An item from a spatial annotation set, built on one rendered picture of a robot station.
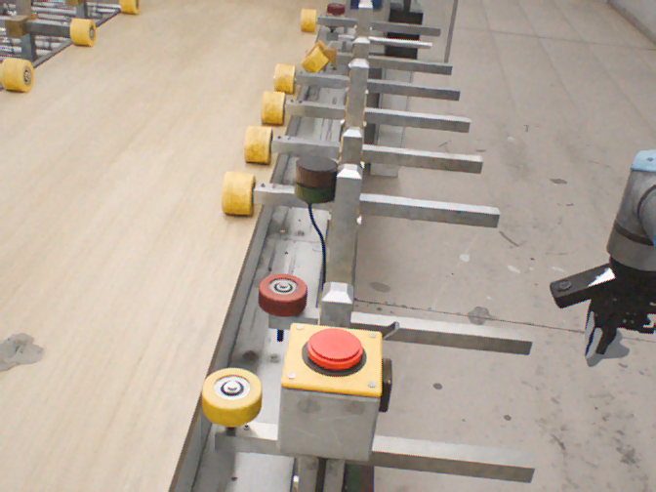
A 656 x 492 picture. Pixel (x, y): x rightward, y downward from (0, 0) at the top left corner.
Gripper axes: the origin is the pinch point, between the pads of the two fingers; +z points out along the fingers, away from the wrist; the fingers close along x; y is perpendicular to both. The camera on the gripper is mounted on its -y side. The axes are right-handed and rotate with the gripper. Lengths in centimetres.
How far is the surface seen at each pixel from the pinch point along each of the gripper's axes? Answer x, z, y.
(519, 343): -1.0, -2.8, -12.1
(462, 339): -0.8, -2.3, -21.5
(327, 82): 100, -13, -49
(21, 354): -22, -8, -85
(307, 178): -6, -31, -49
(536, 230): 205, 82, 54
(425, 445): -23.7, -0.7, -29.2
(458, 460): -25.7, -0.6, -24.8
